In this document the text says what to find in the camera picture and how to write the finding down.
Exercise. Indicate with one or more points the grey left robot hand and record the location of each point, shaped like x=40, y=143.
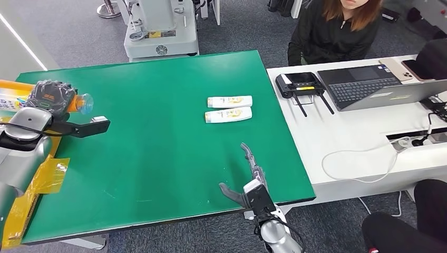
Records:
x=50, y=96

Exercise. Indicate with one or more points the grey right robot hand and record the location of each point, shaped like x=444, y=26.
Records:
x=254, y=167

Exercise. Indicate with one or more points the orange bottle with blue cap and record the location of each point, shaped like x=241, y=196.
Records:
x=12, y=86

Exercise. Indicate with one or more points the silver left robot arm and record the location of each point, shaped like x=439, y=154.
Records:
x=21, y=160

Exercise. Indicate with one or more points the white robot base machine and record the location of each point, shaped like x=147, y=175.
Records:
x=160, y=35

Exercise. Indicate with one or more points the white shampoo bottle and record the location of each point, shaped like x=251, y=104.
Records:
x=229, y=101
x=228, y=115

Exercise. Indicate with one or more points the yellow taped cardboard box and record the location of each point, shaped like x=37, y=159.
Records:
x=49, y=171

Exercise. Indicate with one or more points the black remote controller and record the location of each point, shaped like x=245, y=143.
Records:
x=299, y=84

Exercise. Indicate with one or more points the metal stanchion base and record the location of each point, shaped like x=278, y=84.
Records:
x=108, y=11

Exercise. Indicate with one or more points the grey laptop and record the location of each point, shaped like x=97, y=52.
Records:
x=363, y=88

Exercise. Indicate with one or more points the white power adapter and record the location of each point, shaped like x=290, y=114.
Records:
x=399, y=144

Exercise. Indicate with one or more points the seated person in black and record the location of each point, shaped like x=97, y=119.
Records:
x=394, y=234

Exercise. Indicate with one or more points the white furniture panel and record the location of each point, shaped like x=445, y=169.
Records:
x=216, y=11

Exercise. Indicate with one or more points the beige smartphone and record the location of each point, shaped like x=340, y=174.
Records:
x=395, y=68

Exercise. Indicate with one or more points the dark-screen smartphone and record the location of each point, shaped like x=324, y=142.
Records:
x=410, y=67

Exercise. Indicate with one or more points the black flat device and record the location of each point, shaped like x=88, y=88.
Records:
x=388, y=15

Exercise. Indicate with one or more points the black rounded object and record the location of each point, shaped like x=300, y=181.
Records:
x=434, y=58

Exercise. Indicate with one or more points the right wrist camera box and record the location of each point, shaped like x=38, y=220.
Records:
x=260, y=199

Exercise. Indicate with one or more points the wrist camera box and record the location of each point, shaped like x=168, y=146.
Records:
x=83, y=128
x=260, y=199

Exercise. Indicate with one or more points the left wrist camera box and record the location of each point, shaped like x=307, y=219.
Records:
x=83, y=128

